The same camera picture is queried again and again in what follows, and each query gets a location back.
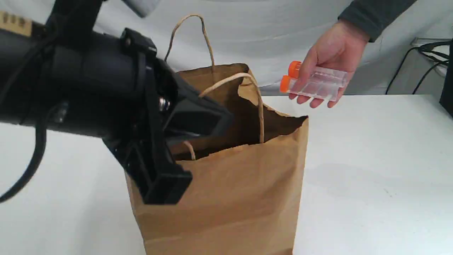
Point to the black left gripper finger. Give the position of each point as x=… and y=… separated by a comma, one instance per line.
x=188, y=116

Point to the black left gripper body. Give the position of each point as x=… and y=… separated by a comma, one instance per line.
x=142, y=148

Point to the brown paper bag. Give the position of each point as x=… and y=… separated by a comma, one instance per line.
x=245, y=195

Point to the orange capped clear tube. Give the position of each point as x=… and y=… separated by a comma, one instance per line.
x=320, y=75

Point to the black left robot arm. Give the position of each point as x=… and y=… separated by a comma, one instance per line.
x=64, y=76

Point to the grey sleeved forearm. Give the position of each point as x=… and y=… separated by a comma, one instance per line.
x=373, y=16

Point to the person's bare hand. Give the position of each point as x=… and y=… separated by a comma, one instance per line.
x=340, y=48

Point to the white backdrop cloth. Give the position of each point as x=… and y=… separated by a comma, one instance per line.
x=268, y=34

